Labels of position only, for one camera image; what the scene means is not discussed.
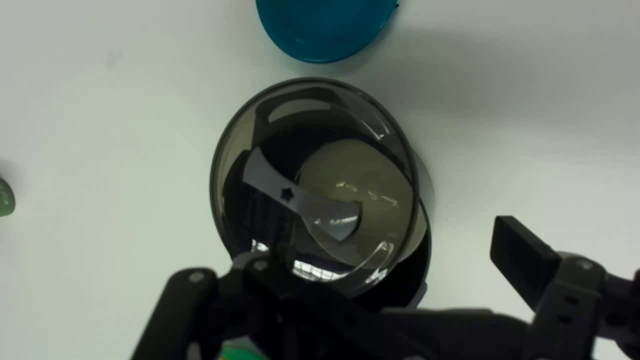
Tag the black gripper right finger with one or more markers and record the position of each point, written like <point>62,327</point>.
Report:
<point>575,298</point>

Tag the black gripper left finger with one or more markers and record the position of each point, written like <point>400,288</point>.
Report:
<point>281,313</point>

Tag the transparent dark pot lid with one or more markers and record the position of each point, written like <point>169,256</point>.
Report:
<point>319,175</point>

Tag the black toy pot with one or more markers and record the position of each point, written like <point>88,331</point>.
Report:
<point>407,282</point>

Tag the green toy vegetable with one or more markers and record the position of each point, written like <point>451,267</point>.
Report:
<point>6,198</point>

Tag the small teal plate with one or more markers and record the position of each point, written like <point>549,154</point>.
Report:
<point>325,31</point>

